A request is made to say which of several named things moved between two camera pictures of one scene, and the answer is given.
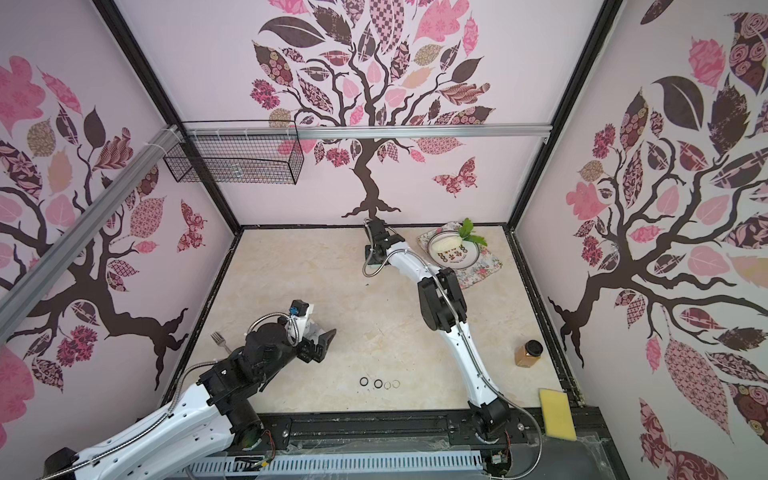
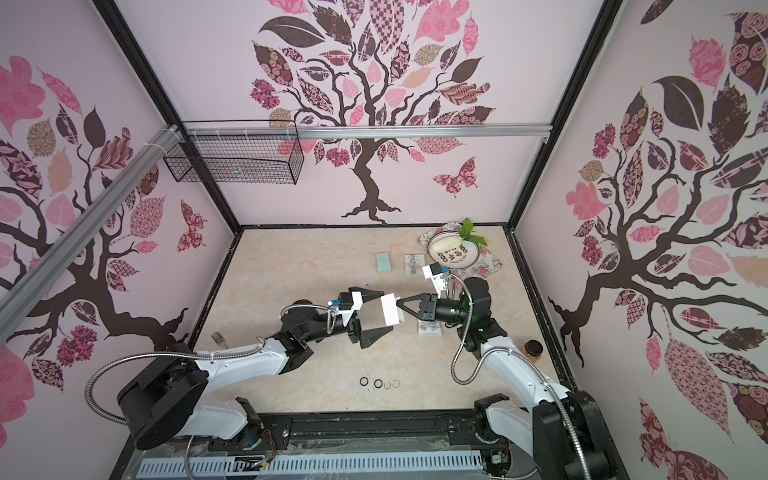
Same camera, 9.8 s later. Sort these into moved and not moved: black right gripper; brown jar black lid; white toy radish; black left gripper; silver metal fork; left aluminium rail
Moved: black left gripper; black right gripper
Not moved: brown jar black lid; silver metal fork; white toy radish; left aluminium rail
